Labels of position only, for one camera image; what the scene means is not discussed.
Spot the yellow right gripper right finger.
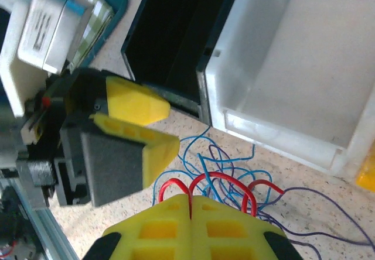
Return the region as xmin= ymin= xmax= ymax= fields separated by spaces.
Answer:
xmin=192 ymin=195 xmax=304 ymax=260

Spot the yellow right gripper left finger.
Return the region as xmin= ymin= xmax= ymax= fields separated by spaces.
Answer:
xmin=84 ymin=194 xmax=192 ymax=260

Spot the light blue cable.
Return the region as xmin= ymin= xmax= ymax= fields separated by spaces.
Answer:
xmin=152 ymin=125 xmax=275 ymax=211

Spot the red cable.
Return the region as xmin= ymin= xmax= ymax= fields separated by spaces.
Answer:
xmin=159 ymin=172 xmax=284 ymax=217

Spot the dark purple cable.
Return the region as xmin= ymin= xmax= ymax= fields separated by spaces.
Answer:
xmin=208 ymin=145 xmax=375 ymax=260

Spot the black plastic bin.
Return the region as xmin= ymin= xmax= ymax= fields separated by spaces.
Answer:
xmin=121 ymin=0 xmax=244 ymax=126

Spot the green checked cloth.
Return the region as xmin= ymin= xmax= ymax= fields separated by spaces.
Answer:
xmin=60 ymin=0 xmax=115 ymax=67

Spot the yellow plastic bin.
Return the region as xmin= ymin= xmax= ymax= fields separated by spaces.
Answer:
xmin=356 ymin=148 xmax=375 ymax=189

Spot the white plastic bin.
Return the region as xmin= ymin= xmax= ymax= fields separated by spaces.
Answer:
xmin=203 ymin=0 xmax=375 ymax=176

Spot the aluminium frame rail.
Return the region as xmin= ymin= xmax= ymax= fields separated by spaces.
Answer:
xmin=0 ymin=172 xmax=80 ymax=260

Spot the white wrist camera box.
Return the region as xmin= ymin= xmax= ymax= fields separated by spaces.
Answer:
xmin=0 ymin=0 xmax=88 ymax=117

